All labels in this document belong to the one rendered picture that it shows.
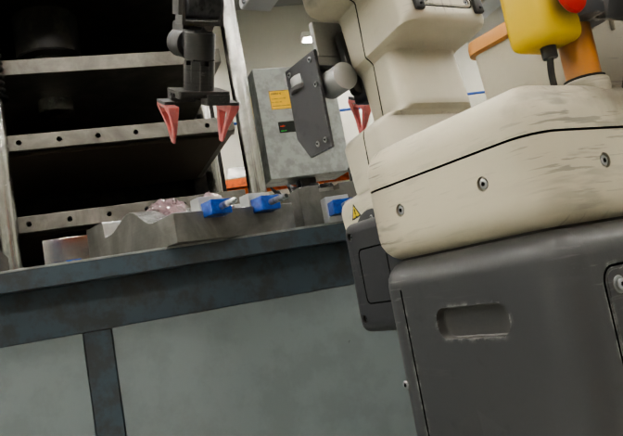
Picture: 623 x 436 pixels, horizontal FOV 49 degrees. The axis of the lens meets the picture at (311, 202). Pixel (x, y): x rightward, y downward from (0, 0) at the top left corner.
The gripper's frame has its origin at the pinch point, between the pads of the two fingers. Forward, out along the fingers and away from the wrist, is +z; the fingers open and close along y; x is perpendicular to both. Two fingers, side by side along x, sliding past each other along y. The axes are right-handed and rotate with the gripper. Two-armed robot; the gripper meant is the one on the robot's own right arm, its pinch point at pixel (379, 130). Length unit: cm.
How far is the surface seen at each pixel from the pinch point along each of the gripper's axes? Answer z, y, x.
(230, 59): -7, -3, -88
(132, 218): 18, 53, -11
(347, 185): 11.1, 10.3, 3.9
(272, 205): 12.0, 31.3, 9.3
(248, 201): 12.1, 34.2, 5.1
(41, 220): 40, 58, -85
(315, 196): 12.9, 17.6, 3.1
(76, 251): 49, 50, -78
